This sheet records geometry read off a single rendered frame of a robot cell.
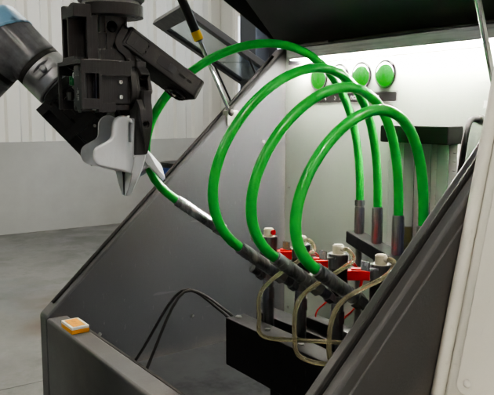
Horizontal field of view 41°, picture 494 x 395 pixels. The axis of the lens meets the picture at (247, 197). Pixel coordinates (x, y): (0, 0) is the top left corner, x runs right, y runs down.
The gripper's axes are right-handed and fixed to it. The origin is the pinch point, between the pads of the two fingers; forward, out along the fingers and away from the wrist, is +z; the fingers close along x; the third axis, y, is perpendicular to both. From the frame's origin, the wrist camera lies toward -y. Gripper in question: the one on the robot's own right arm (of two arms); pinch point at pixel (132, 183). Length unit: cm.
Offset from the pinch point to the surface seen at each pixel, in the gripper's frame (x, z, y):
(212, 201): -3.3, 3.5, -13.2
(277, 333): -5.7, 24.8, -26.1
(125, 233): -42.9, 14.3, -18.9
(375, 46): -14, -20, -54
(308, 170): 12.6, -1.7, -16.2
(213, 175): -3.3, 0.0, -13.4
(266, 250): 4.8, 9.0, -16.1
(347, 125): 12.9, -6.8, -22.0
